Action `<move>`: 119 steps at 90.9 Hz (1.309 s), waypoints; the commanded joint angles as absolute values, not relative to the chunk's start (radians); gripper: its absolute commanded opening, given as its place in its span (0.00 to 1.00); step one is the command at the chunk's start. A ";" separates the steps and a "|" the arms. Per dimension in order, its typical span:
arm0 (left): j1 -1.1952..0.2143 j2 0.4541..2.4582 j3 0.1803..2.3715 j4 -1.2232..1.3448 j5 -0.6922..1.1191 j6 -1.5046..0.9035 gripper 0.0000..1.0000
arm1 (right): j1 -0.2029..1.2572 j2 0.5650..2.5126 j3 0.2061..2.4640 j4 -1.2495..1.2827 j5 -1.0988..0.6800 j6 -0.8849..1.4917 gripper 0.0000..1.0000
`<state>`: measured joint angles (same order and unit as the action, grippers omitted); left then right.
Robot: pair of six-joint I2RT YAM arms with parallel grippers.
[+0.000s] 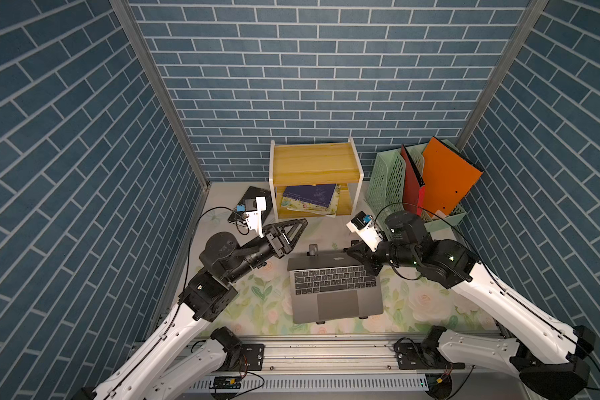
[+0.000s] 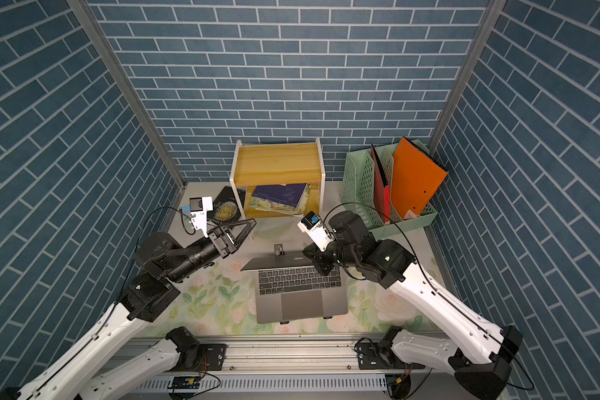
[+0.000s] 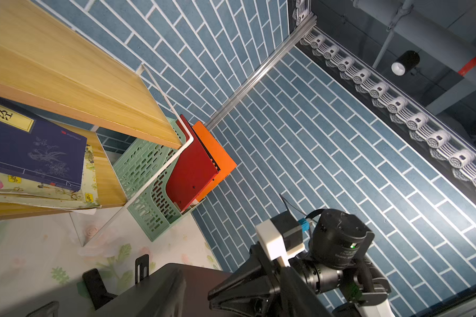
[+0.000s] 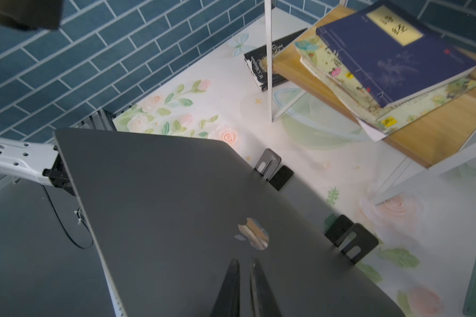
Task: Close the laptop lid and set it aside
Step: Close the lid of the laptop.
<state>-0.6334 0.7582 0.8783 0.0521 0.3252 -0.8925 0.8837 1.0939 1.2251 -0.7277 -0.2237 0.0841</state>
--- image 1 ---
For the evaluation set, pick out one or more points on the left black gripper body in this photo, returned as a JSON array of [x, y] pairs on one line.
[[274, 247]]

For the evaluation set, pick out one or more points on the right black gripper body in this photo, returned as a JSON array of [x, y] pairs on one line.
[[372, 259]]

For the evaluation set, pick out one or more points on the grey laptop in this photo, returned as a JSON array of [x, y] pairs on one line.
[[332, 286]]

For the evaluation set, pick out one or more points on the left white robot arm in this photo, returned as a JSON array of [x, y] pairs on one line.
[[152, 372]]

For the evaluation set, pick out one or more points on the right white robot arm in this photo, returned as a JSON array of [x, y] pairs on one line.
[[548, 356]]

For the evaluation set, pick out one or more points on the black folding laptop stand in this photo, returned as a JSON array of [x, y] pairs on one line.
[[312, 250]]

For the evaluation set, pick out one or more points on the colourful picture book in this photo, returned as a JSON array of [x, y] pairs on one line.
[[330, 205]]

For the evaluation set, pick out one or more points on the dark blue book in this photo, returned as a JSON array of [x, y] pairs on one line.
[[310, 196]]

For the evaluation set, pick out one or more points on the black book on table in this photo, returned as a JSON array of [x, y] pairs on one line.
[[253, 192]]

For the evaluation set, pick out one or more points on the floral table mat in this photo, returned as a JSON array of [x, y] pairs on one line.
[[263, 305]]

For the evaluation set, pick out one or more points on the green mesh file rack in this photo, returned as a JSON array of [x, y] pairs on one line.
[[397, 184]]

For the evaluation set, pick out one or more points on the white and wood shelf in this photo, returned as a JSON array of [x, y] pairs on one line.
[[310, 164]]

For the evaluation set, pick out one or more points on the red file folder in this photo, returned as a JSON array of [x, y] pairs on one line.
[[414, 185]]

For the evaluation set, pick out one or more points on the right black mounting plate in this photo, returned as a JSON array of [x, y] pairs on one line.
[[415, 356]]

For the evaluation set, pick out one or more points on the black mounting plate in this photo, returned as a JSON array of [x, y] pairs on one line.
[[249, 357], [415, 356]]

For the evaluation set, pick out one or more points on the orange file folder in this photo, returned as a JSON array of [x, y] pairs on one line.
[[448, 177]]

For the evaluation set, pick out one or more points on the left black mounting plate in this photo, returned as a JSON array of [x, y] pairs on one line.
[[249, 357]]

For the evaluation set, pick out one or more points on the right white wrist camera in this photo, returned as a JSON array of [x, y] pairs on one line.
[[365, 227]]

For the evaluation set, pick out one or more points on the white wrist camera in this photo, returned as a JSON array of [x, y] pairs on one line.
[[250, 213], [365, 227]]

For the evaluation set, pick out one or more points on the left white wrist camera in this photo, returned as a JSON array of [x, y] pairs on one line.
[[250, 213]]

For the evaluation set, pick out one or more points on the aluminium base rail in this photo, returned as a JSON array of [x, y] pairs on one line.
[[356, 355]]

